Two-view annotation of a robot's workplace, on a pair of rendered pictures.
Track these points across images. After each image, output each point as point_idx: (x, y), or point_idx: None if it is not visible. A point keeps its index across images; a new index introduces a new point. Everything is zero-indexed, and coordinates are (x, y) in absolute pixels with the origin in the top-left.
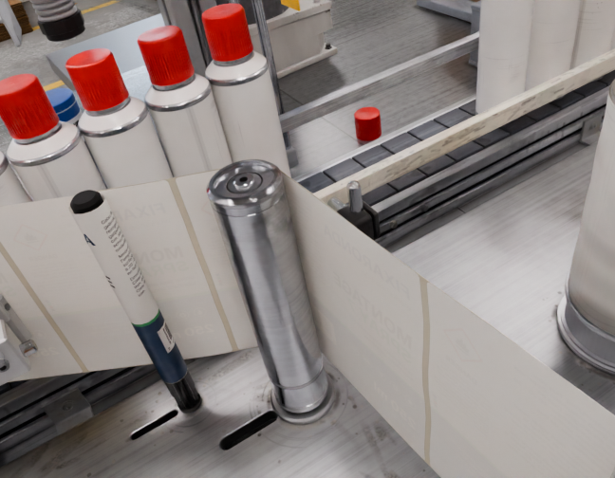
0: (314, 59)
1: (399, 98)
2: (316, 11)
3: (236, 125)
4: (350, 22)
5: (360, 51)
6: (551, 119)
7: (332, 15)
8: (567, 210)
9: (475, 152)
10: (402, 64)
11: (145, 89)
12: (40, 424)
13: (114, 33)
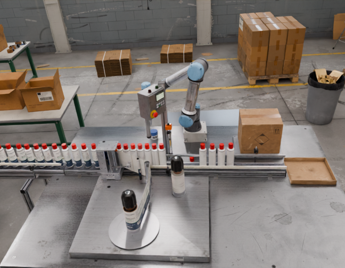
0: (201, 141)
1: None
2: (203, 133)
3: (159, 155)
4: (218, 134)
5: (210, 143)
6: (207, 170)
7: (217, 131)
8: (190, 181)
9: (192, 170)
10: (189, 154)
11: (172, 132)
12: (128, 175)
13: (179, 112)
